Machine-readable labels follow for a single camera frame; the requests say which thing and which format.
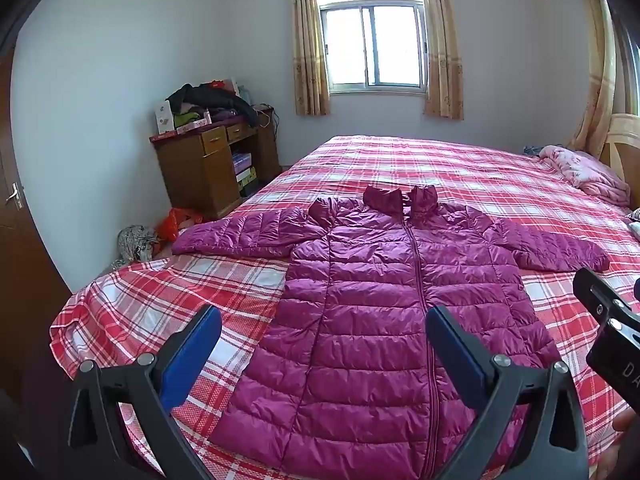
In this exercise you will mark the purple cloth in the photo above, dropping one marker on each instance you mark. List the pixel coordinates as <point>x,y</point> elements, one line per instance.
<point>227,115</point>

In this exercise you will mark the wooden headboard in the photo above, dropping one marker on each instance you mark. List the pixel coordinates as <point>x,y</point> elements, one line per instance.
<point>622,140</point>

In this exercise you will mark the stack of books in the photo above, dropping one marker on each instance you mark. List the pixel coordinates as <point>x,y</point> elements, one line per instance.
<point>245,172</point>

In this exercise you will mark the grey patterned bag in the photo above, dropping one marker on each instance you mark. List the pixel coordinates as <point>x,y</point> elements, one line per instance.
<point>135,242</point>

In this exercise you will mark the dark blue cloth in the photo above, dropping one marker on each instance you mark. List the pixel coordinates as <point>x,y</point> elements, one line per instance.
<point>532,151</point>

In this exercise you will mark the brown wooden door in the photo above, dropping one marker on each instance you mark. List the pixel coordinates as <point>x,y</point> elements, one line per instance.
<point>30,270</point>

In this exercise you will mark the black jacket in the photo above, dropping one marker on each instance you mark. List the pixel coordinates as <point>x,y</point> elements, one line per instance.
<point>220,97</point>

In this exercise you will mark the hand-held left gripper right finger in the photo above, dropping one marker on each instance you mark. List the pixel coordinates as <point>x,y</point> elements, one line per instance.
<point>455,355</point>

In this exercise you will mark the white box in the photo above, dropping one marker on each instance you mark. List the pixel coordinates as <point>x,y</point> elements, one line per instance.
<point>164,117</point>

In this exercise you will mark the purple down jacket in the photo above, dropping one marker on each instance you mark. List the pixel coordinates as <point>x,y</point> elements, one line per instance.
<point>360,310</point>

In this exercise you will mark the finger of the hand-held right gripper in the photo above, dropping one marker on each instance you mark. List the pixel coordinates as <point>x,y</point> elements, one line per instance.
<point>592,287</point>

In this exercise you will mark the pink quilt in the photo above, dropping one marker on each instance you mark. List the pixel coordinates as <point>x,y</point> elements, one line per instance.
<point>585,170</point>

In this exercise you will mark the sliding window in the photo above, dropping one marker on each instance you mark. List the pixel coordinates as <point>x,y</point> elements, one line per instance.
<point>370,45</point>

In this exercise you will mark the grey striped pillow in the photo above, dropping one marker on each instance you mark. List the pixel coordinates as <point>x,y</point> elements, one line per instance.
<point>635,222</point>

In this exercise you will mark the red plastic bag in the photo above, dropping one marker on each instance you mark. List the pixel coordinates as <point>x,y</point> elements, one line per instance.
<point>172,225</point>

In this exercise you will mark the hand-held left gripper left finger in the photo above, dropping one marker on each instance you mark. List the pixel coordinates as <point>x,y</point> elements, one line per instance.
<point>192,360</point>

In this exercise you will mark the wooden desk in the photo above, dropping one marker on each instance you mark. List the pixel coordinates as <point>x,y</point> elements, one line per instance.
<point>185,175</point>

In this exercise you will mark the bed with red plaid sheet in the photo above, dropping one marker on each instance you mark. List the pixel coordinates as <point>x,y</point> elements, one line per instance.
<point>425,170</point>

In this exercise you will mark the green cloth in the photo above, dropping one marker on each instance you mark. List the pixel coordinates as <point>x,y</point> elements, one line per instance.
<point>184,119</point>

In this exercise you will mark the person's right hand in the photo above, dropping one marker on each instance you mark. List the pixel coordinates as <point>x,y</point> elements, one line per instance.
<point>627,420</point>

